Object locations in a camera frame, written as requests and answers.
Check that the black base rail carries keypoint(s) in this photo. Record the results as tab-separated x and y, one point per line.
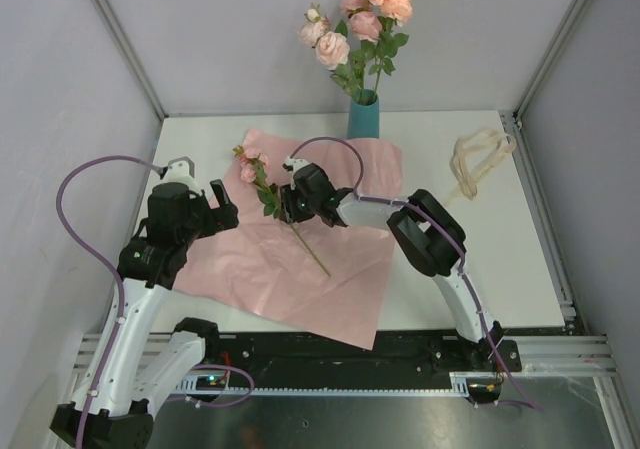
398	359

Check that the aluminium frame post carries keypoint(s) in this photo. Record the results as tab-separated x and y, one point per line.
565	29
117	33

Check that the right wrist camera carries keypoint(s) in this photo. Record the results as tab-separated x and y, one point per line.
292	165

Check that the purple wrapping paper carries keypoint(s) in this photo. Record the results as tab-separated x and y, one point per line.
263	275

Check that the pink flower bouquet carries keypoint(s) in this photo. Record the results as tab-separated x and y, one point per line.
360	47

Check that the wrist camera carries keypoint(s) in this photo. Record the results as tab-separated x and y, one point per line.
292	165
181	170

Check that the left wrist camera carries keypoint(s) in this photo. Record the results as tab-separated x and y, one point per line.
181	170

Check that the white cable duct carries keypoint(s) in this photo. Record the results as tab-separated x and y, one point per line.
459	387

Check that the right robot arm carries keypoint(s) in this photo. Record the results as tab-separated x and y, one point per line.
429	237

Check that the right aluminium frame post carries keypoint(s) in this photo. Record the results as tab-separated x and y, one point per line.
565	29

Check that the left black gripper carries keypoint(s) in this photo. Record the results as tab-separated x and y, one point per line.
218	218

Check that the left aluminium frame post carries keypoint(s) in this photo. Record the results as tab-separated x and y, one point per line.
117	33

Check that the beige ribbon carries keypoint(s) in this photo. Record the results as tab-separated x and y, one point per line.
474	158

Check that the teal conical vase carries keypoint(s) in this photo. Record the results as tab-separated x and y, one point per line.
364	115

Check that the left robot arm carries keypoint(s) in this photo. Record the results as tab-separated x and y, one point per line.
116	404

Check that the single pink flower stem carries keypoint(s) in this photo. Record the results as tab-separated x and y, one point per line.
253	173

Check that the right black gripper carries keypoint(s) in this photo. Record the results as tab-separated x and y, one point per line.
288	196

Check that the right aluminium table rail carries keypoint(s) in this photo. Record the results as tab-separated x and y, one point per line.
541	216

